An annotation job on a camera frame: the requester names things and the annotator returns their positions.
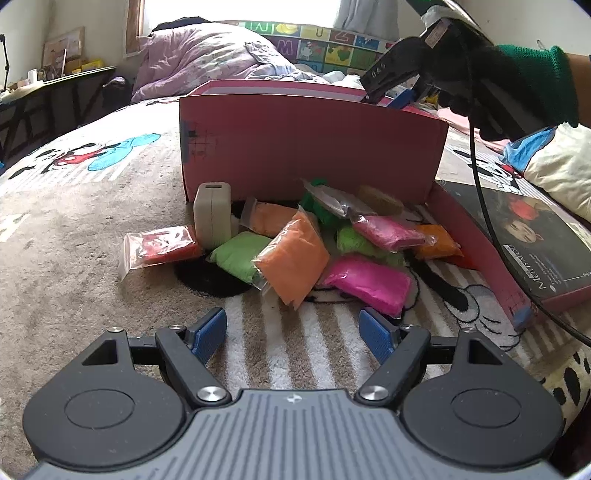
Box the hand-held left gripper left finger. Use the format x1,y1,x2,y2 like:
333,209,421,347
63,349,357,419
81,307,232,410

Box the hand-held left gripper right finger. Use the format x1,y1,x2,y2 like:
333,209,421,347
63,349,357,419
355,308,509,410

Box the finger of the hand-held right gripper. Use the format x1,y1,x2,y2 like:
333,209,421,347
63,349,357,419
359,36,433,105
386,88,419,110

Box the red cardboard shoebox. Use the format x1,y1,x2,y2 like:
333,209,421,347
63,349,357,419
178,79,450,206

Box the pile of coloured clay packets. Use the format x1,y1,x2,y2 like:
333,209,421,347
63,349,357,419
117,178,465,319

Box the person's right forearm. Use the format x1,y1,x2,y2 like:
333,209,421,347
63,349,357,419
492,43,591,128

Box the person's right hand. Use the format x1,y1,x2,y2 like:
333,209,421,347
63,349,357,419
417,22,556,142

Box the grey curtain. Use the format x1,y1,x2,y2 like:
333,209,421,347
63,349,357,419
334,0,400,43

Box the colourful alphabet foam mat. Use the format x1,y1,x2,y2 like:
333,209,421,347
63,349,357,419
217,20,399,75

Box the folded pink fleece blanket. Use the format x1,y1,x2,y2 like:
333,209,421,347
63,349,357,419
438,105,509,154

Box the white plastic container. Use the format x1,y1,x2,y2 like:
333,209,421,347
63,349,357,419
192,182,233,250

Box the printed cartoon blanket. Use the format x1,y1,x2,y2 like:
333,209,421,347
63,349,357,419
0,95,591,462

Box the shoebox lid with portrait print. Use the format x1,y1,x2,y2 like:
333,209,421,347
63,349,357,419
427,178,591,330

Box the cream pillow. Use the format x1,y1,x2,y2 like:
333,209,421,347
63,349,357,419
523,122,591,223

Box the purple duvet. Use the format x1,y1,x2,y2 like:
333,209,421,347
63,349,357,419
131,23,334,103

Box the dark cloth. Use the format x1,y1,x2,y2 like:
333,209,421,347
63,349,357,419
103,76,136,101

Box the dark desk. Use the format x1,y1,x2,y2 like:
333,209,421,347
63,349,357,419
0,65,119,160

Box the yellow boxes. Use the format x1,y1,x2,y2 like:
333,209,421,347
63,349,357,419
64,57,103,75

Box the framed picture board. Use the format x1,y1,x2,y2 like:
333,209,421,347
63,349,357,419
42,26,86,71

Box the black microphone stand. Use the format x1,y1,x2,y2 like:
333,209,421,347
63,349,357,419
0,34,11,89

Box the black cable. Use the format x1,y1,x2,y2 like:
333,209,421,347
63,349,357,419
465,28,591,345

